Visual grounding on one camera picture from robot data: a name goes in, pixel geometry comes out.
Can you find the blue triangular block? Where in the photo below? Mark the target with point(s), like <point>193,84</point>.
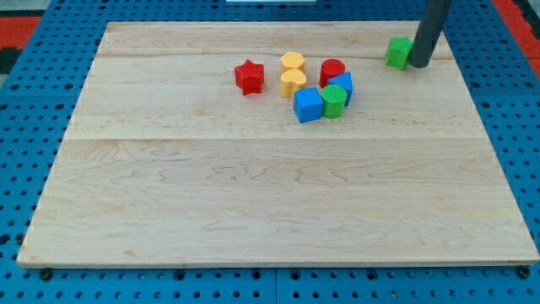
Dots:
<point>344,80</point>

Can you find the blue cube block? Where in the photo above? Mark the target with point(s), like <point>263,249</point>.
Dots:
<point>308,105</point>

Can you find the green star block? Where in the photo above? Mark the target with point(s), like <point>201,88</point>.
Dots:
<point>397,52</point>

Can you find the red star block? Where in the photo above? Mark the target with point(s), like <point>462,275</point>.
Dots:
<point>249,77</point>

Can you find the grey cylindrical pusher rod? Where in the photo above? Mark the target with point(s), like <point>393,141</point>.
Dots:
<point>428,32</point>

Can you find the yellow hexagon block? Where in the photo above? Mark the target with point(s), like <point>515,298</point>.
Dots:
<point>292,60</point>

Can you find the green cylinder block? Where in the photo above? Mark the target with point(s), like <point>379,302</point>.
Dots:
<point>334,97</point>

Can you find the light wooden board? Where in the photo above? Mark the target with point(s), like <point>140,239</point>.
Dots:
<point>166,164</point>

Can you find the yellow heart block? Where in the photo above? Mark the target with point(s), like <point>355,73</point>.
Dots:
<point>291,81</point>

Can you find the red cylinder block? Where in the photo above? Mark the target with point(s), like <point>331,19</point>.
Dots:
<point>330,68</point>

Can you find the blue perforated base panel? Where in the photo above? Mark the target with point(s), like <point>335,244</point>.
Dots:
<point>40,93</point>

